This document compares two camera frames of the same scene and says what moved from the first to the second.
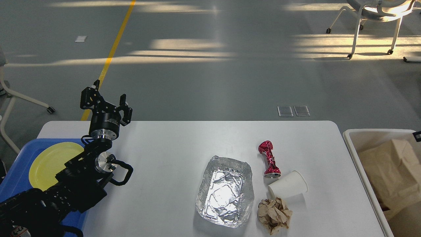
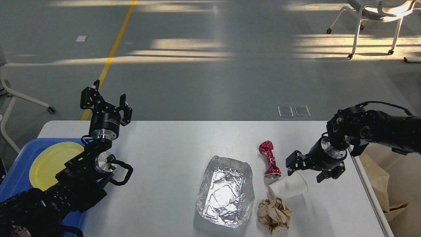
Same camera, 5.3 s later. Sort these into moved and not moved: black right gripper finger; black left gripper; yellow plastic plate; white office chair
Moved: black right gripper finger
Not moved: yellow plastic plate; black left gripper; white office chair
